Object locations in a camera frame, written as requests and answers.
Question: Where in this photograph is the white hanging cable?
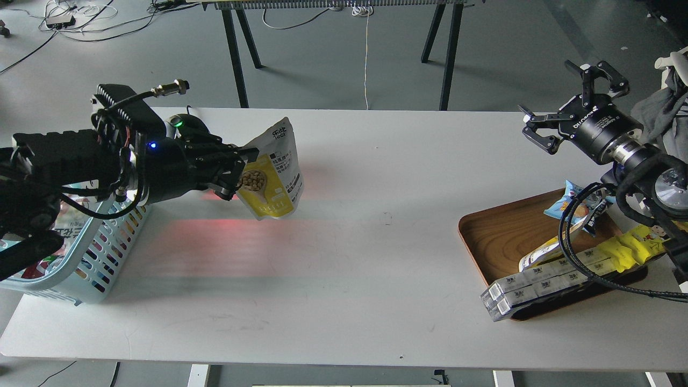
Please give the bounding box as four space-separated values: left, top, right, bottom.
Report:
352 5 374 110

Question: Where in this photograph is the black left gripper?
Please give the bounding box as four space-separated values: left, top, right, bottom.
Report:
139 134 260 205

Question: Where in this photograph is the blue snack packet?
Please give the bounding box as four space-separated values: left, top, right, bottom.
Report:
544 180 613 236

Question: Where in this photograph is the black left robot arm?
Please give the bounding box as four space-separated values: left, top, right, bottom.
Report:
1 79 260 280

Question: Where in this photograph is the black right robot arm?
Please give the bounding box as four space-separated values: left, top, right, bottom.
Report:
519 60 686 302

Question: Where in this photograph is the red white snack bag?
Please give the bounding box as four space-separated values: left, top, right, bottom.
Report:
20 202 89 280

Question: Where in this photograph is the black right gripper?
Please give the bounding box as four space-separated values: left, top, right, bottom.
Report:
518 60 644 166

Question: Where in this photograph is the white boxed snack strip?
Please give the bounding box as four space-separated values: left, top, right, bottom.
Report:
480 258 610 323

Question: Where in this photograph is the yellow cartoon snack bag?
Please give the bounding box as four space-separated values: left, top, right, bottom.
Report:
596 225 671 274

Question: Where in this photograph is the yellow white flat snack pouch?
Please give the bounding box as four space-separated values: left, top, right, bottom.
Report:
518 218 585 272

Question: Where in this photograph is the black trestle table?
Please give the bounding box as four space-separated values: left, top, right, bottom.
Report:
182 2 466 110

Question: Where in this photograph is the black barcode scanner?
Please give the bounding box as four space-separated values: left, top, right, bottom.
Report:
164 105 210 140

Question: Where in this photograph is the light blue plastic basket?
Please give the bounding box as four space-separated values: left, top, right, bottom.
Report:
2 205 152 306

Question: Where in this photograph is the yellow white snack pouch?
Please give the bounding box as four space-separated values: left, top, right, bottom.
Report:
518 218 585 272
238 117 304 220

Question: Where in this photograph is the brown wooden tray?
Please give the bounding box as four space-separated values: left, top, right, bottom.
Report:
458 189 648 321

